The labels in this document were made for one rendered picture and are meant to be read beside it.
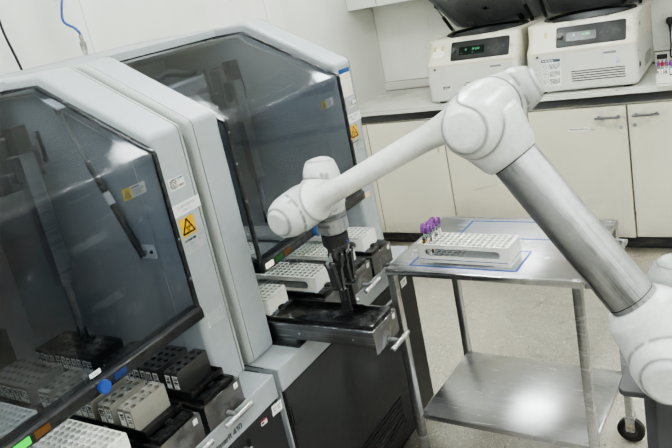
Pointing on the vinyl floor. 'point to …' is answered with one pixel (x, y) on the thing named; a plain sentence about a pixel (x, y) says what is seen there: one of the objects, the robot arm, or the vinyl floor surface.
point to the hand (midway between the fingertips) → (347, 297)
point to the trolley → (467, 368)
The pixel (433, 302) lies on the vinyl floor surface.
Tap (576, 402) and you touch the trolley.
